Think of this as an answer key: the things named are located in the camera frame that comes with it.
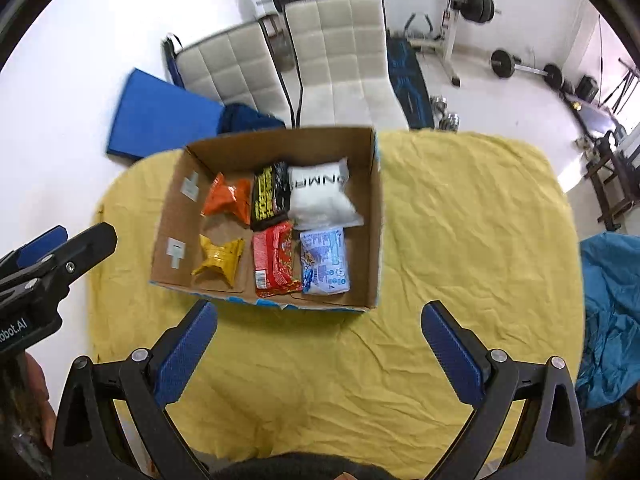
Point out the cardboard box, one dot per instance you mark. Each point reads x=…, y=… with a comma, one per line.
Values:
x=280, y=270

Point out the blue foam mat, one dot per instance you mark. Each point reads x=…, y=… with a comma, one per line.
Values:
x=160, y=115

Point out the white barbell rack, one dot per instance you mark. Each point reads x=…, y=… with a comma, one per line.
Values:
x=450, y=35

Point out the person's left hand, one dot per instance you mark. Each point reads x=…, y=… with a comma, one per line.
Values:
x=40, y=395

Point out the chrome dumbbell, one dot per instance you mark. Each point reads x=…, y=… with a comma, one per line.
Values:
x=438, y=104
x=451, y=122

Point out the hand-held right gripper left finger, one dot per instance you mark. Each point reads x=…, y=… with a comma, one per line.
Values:
x=187, y=355

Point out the dark wooden chair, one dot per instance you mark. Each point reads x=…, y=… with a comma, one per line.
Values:
x=607, y=180

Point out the small wooden stool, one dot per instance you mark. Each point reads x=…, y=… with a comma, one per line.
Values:
x=270, y=25

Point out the black wipes packet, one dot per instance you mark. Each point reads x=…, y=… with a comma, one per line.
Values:
x=270, y=197

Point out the light blue tissue packet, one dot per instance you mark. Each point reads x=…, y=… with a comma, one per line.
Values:
x=325, y=260

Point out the small black box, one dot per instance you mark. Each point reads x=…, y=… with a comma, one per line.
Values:
x=587, y=89

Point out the red snack packet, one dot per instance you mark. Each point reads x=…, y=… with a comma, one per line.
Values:
x=275, y=260

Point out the dark blue cloth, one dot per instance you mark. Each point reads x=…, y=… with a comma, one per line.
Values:
x=247, y=120

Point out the dark treadmill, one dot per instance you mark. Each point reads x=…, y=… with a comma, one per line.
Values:
x=592, y=115

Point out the short barbell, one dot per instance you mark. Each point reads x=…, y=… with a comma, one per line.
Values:
x=525, y=68

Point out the yellow tablecloth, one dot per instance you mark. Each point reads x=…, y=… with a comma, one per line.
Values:
x=450, y=220

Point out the blue beanbag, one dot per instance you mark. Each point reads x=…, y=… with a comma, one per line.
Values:
x=612, y=310

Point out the white padded chair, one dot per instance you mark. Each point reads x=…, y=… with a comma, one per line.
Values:
x=230, y=75
x=340, y=60

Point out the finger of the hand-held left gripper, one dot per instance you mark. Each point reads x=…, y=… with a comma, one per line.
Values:
x=45, y=240
x=85, y=252

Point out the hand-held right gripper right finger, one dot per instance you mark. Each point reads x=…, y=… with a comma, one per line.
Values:
x=452, y=355

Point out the orange snack packet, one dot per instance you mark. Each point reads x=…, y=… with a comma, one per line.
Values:
x=227, y=197

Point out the black and blue weight bench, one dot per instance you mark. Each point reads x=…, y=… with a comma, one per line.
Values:
x=407, y=80

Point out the pair of white shoes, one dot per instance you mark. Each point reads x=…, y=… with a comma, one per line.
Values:
x=586, y=144

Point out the white soft packet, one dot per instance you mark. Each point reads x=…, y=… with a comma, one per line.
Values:
x=322, y=195

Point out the yellow snack packet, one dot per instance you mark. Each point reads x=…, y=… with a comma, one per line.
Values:
x=217, y=260

